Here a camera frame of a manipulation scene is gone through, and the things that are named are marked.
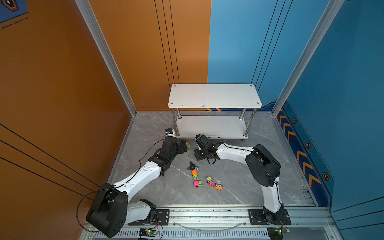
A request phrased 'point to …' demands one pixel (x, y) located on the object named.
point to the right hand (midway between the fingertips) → (196, 154)
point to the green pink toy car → (209, 181)
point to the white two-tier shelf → (215, 111)
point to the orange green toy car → (195, 176)
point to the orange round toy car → (218, 186)
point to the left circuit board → (147, 232)
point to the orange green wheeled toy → (188, 145)
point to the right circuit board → (277, 233)
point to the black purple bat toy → (191, 167)
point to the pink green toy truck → (197, 183)
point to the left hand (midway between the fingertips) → (181, 140)
